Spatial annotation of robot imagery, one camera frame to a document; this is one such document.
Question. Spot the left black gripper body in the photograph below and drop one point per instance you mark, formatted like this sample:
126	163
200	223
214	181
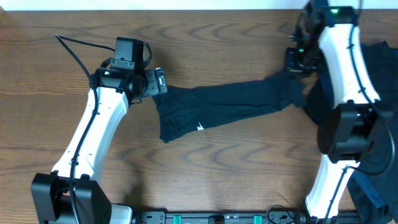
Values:
159	81

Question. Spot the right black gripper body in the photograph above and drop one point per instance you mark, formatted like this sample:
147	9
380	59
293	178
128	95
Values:
294	59

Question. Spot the dark teal t-shirt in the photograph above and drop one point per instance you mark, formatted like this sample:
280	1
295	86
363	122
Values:
185	110

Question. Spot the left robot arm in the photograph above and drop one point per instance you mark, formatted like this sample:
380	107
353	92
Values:
71	193

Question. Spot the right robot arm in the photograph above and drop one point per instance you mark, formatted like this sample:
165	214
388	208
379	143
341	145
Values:
328	42

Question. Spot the black folded garment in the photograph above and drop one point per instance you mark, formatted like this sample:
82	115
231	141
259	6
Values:
385	68

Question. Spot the navy blue folded garment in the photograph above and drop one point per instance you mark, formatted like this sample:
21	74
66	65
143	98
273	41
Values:
346	133

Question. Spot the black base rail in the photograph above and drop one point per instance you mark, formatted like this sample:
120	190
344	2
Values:
274	216

